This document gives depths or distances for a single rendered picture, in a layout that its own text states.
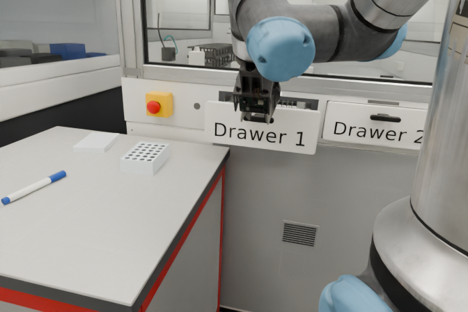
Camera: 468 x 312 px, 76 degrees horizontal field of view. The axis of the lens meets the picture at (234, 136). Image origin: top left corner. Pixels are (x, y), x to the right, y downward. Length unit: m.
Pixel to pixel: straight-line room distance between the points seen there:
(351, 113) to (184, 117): 0.50
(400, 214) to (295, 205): 0.84
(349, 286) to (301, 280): 1.01
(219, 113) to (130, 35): 0.39
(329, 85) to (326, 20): 0.48
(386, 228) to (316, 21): 0.28
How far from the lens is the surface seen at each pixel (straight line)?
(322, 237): 1.08
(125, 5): 1.01
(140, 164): 0.76
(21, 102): 1.22
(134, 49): 1.00
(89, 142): 0.96
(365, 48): 0.44
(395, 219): 0.18
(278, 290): 1.24
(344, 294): 0.18
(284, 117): 0.74
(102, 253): 0.55
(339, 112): 0.88
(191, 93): 0.94
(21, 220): 0.69
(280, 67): 0.37
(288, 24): 0.37
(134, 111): 1.04
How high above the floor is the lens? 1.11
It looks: 20 degrees down
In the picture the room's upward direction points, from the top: 3 degrees clockwise
